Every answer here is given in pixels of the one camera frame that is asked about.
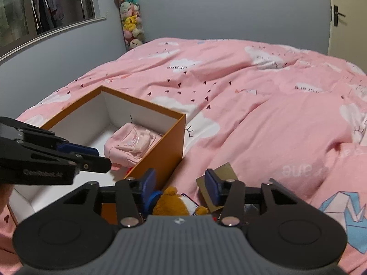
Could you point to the door with black handle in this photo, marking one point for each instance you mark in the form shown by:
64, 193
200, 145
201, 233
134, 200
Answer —
348, 31

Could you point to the window with grey frame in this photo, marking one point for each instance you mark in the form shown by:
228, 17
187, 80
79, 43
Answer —
24, 22

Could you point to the brown bear plush toy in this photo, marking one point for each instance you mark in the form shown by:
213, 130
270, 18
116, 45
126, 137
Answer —
171, 203

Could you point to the hanging plush toy organizer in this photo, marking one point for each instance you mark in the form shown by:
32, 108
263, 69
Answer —
131, 22

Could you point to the small pink backpack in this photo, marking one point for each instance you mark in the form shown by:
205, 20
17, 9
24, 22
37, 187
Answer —
129, 144

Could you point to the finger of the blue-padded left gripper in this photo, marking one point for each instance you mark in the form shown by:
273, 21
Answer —
133, 198

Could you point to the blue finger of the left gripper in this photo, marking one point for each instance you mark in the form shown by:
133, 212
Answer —
78, 149

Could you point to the orange cardboard storage box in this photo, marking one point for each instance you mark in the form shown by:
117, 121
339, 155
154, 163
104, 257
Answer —
91, 120

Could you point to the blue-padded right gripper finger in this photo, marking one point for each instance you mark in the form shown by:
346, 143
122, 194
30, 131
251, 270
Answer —
232, 213

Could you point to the gold cardboard box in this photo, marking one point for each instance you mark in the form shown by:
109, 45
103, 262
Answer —
214, 186

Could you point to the person's hand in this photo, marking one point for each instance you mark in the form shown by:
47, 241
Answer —
6, 214

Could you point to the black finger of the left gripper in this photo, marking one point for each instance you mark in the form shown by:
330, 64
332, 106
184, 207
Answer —
91, 163

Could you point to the pink cloud-print duvet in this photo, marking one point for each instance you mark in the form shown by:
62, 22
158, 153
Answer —
292, 125

